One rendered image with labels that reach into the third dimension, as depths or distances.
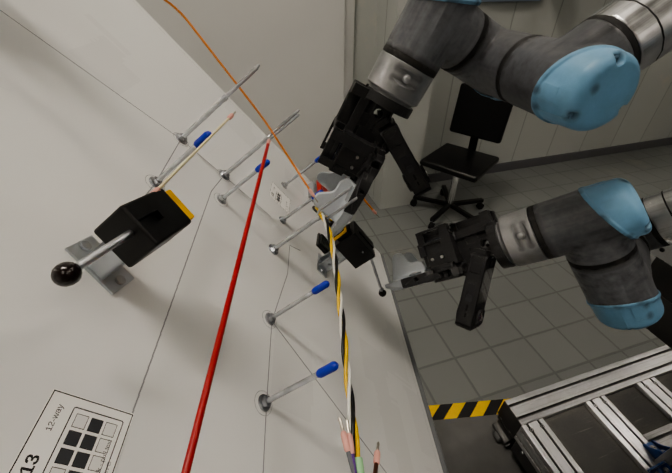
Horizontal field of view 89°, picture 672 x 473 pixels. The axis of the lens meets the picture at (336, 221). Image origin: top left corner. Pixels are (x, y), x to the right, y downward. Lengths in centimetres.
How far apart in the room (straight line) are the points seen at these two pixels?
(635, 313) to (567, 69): 32
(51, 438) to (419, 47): 45
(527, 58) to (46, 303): 46
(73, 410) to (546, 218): 49
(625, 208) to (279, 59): 209
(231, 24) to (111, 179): 198
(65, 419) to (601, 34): 51
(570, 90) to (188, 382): 41
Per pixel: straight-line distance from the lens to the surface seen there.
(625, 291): 55
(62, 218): 33
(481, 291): 55
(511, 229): 51
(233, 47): 232
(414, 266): 58
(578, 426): 164
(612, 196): 50
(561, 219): 50
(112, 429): 28
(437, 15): 45
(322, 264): 58
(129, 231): 26
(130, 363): 30
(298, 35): 236
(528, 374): 194
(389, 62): 46
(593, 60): 40
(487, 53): 49
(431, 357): 183
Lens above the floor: 149
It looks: 35 degrees down
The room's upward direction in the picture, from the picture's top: straight up
